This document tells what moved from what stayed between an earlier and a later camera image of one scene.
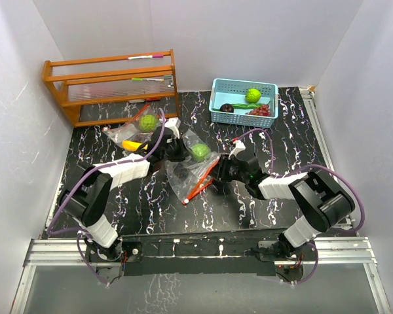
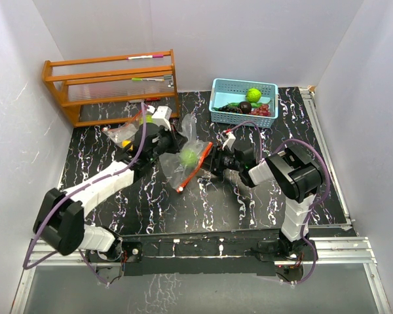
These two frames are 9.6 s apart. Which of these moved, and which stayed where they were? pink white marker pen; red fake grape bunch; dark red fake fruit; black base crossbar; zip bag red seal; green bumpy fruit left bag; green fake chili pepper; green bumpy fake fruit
Moved: zip bag red seal; dark red fake fruit
Stayed: red fake grape bunch; pink white marker pen; green bumpy fake fruit; green fake chili pepper; black base crossbar; green bumpy fruit left bag
